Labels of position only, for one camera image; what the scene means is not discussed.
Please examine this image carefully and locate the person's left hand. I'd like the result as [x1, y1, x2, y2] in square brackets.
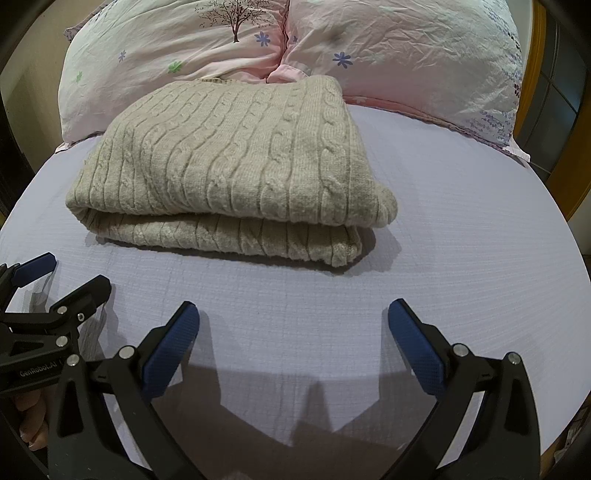
[14, 385, 49, 451]

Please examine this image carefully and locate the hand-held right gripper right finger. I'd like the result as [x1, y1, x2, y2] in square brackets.
[387, 298, 542, 480]

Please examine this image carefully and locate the lavender bed sheet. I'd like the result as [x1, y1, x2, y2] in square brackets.
[0, 99, 585, 480]

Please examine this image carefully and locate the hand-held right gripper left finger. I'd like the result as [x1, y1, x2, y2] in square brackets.
[47, 301, 208, 480]

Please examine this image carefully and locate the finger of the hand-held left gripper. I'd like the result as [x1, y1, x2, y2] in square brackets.
[0, 275, 112, 360]
[0, 252, 59, 303]

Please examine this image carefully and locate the pink pillow with flower print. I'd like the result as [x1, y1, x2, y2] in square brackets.
[268, 0, 533, 161]

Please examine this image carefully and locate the yellow wooden cabinet frame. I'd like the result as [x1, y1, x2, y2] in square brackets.
[512, 0, 591, 222]

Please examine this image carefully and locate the beige cable knit sweater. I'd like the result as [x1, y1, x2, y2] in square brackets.
[65, 75, 399, 268]

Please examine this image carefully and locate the pink pillow with tree print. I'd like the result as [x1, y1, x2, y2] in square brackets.
[55, 0, 293, 153]

